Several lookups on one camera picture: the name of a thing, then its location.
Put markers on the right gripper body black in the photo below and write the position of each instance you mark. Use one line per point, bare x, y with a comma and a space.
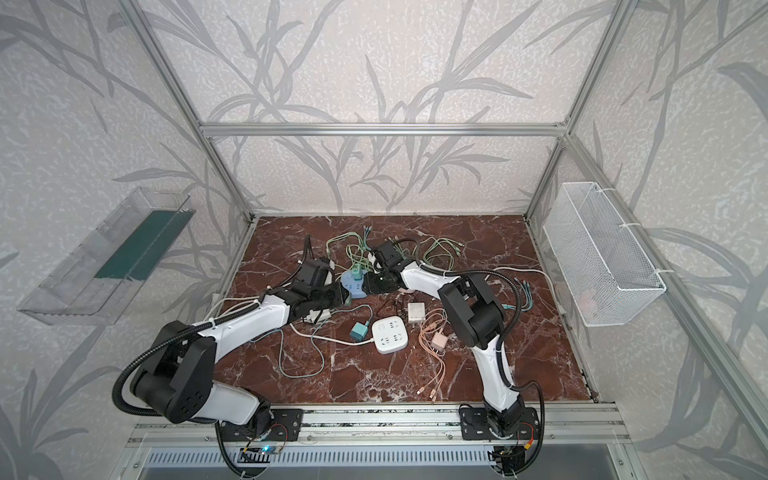
384, 282

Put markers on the white wire mesh basket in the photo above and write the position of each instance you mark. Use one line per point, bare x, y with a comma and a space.
609, 275

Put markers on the teal charger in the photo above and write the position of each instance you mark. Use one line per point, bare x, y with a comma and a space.
359, 332

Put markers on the white power strip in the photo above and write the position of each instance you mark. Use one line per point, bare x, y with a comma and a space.
390, 335

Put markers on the pink charger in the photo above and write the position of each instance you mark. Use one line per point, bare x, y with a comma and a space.
439, 341

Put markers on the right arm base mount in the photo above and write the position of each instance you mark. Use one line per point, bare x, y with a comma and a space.
519, 423

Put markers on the clear plastic wall tray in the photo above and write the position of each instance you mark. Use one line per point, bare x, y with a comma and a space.
95, 284

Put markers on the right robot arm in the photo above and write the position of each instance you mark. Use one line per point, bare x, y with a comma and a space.
474, 313

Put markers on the blue power strip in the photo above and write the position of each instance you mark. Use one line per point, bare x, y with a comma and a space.
355, 289

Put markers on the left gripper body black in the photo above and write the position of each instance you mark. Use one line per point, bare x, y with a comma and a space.
335, 295

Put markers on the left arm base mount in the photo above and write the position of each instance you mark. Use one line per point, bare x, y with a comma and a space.
281, 425

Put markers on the aluminium front rail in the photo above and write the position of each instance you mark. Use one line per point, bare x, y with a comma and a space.
403, 424

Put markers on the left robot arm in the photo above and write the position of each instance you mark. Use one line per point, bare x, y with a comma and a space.
174, 378

